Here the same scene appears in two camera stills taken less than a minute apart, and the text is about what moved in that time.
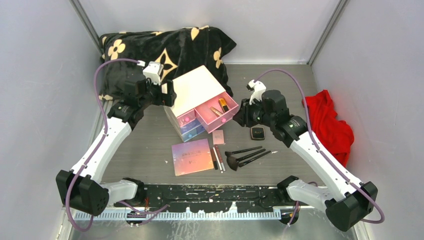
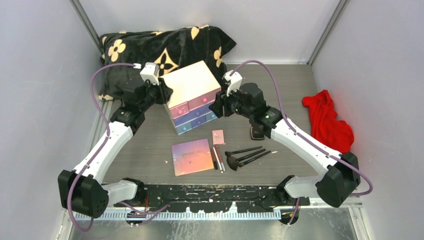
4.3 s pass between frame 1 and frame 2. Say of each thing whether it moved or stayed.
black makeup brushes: stayed
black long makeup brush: stayed
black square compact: stayed
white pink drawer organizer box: moved
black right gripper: moved
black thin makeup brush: stayed
